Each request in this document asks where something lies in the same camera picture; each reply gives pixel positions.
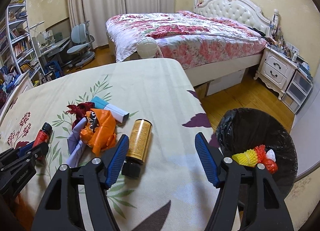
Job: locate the floral bed sheet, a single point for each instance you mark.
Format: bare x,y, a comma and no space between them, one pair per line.
172,192

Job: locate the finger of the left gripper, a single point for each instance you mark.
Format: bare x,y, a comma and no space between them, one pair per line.
24,147

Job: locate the teal and white box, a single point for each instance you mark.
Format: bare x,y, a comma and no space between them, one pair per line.
119,114

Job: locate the bed with floral quilt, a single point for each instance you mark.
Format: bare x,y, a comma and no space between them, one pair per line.
207,48

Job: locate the white nightstand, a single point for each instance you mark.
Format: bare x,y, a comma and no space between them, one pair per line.
276,71

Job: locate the study desk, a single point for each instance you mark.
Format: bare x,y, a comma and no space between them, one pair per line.
47,49

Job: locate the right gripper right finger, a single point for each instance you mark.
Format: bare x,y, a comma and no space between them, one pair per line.
210,157

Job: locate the orange plastic bag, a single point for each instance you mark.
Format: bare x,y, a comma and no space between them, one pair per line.
270,165

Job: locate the dark red wrapper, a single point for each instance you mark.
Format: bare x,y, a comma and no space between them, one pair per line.
79,111

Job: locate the plastic drawer unit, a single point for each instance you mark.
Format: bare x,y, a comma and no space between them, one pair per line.
297,91

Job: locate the white tufted headboard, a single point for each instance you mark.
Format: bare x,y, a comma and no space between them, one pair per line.
243,11

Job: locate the orange snack wrapper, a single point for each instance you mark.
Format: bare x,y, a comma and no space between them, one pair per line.
99,132

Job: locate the white bedpost ball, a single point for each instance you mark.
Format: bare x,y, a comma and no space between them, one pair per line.
147,47

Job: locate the orange foam fruit net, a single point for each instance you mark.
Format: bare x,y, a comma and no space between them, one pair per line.
261,153

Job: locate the light blue desk chair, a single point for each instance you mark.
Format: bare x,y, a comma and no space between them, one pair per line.
82,46

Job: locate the yellow foam fruit net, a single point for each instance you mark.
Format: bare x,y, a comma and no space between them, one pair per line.
248,158

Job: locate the red bottle with black cap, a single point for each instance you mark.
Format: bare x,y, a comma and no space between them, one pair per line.
42,139

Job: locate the gold bottle with black cap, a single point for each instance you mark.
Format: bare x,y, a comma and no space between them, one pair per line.
138,146

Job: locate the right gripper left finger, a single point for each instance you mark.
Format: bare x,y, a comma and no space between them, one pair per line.
114,159

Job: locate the white bookshelf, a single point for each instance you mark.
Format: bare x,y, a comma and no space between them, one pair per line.
18,52

